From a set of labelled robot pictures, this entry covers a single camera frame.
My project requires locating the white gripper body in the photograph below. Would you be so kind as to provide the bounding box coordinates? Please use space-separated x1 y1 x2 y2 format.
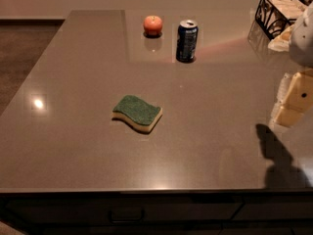
290 2 313 67

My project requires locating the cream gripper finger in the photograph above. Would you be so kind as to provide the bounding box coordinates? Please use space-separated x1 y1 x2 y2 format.
273 70 313 127
268 26 292 52

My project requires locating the green and yellow sponge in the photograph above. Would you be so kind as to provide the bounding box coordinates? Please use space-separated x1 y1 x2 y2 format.
112 95 162 133

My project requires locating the blue soda can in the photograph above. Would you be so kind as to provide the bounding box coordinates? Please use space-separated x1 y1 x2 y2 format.
176 20 199 63

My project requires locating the red apple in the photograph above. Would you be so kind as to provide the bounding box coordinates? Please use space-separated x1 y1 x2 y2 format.
143 16 163 36

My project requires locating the black wire napkin basket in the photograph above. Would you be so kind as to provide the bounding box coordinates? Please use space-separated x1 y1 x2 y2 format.
255 0 309 39

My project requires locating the dark cabinet drawer with handle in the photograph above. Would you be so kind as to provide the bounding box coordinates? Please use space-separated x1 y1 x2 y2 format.
6 196 241 226

